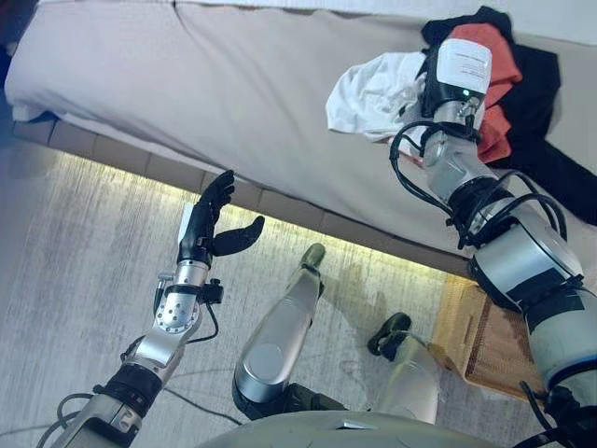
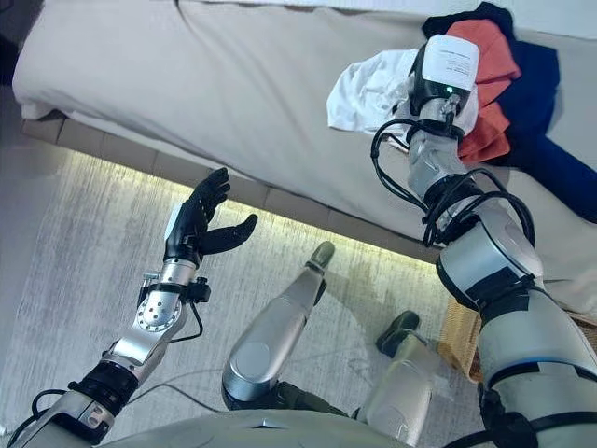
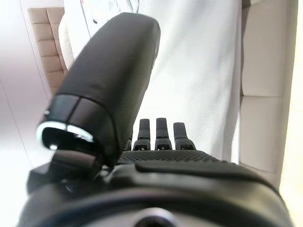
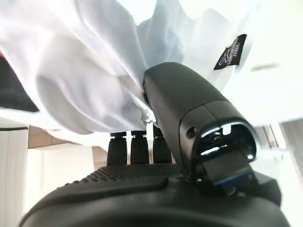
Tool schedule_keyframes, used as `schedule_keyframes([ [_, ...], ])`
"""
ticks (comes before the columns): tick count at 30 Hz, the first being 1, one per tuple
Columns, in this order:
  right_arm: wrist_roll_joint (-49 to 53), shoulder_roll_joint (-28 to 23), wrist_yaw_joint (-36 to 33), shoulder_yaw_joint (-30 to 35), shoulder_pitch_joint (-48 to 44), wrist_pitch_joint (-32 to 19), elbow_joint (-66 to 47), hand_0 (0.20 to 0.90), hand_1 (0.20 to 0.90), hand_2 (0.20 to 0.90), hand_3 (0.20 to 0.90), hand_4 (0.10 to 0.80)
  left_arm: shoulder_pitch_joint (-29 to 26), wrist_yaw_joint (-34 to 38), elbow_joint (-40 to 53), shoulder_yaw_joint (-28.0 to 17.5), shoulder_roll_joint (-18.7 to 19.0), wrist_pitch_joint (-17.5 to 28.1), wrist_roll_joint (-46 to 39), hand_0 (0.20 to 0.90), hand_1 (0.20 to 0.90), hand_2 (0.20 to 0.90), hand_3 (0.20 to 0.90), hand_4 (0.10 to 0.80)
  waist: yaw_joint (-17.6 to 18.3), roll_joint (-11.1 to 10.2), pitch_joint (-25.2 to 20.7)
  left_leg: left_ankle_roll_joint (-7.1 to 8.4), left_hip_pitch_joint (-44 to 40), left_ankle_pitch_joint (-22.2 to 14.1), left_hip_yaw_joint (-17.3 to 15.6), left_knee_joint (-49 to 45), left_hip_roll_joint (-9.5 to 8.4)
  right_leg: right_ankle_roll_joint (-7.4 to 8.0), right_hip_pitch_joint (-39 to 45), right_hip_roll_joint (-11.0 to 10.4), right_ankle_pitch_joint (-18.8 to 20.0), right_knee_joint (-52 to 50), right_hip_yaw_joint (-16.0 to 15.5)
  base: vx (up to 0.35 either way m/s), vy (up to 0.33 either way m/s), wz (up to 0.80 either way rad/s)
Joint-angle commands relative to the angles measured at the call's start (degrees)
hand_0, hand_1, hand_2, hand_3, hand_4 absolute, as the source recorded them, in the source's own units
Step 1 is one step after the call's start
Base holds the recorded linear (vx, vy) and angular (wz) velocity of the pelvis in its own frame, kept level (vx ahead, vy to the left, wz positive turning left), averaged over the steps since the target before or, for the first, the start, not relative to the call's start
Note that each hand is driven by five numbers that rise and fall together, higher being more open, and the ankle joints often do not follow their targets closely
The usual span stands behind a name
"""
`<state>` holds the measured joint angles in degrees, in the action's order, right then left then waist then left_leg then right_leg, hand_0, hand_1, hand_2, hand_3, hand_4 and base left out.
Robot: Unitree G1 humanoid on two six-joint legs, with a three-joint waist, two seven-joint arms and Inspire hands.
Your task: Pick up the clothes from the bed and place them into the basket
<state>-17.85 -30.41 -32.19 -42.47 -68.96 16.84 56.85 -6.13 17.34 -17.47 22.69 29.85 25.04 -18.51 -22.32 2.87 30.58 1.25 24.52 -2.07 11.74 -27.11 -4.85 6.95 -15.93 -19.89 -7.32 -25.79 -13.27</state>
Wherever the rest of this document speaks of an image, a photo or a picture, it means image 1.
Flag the black garment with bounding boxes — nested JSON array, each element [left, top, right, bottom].
[[421, 5, 597, 228]]

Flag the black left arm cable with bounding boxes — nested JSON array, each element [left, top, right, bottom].
[[185, 301, 220, 344]]

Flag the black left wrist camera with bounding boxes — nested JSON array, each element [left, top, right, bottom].
[[200, 278, 226, 305]]

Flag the silver robot leg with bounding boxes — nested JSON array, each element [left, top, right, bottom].
[[231, 242, 327, 421], [367, 311, 442, 426]]

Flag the thin grey floor cable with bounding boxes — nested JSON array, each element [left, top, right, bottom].
[[162, 386, 243, 427]]

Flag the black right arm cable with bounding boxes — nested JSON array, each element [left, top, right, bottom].
[[389, 119, 568, 249]]

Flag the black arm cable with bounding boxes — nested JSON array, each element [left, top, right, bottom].
[[185, 301, 220, 344], [389, 119, 568, 249]]

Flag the grey striped area rug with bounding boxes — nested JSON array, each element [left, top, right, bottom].
[[0, 139, 597, 448]]

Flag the silver left robot leg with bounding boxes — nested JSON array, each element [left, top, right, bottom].
[[231, 242, 327, 421]]

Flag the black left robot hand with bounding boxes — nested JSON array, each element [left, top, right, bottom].
[[176, 169, 266, 264]]

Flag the orange garment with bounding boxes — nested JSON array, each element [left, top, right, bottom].
[[446, 22, 524, 164]]

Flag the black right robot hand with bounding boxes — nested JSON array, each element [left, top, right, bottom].
[[419, 37, 493, 119]]

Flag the white garment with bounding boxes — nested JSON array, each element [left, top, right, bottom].
[[325, 49, 437, 144]]

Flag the brown upholstered bed frame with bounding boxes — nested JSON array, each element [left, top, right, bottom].
[[4, 0, 597, 281]]

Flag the grey robot torso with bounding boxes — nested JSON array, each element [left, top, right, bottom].
[[200, 409, 528, 448]]

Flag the silver right robot leg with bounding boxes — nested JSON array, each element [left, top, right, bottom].
[[367, 311, 442, 426]]

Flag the white duvet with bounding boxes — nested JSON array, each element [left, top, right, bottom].
[[36, 0, 597, 48]]

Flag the brown wicker basket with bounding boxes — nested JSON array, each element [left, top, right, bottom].
[[428, 274, 549, 402]]

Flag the beige bed blanket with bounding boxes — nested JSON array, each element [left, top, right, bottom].
[[4, 0, 597, 262]]

